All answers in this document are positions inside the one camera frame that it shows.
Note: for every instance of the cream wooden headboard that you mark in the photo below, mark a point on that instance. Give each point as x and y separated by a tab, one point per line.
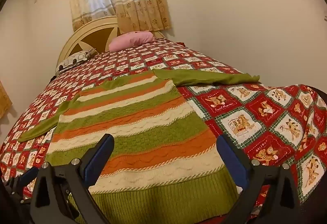
89	35

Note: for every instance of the pink pillow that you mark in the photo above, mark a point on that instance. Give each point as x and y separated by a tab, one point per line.
130	40

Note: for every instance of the green orange striped knit sweater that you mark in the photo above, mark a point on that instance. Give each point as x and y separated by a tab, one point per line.
143	122

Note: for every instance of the dark cloth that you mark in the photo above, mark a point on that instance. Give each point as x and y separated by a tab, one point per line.
53	78

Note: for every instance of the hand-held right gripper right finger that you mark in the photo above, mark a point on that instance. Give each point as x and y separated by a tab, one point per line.
233	162

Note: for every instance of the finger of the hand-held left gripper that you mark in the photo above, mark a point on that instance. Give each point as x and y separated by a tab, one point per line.
27	176

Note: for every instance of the white car print pillow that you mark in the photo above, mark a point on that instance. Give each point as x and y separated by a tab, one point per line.
74	59

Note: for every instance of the red bear print bedspread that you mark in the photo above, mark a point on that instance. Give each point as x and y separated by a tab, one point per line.
268	111

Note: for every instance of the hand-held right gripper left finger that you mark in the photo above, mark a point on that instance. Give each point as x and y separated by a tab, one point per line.
98	162

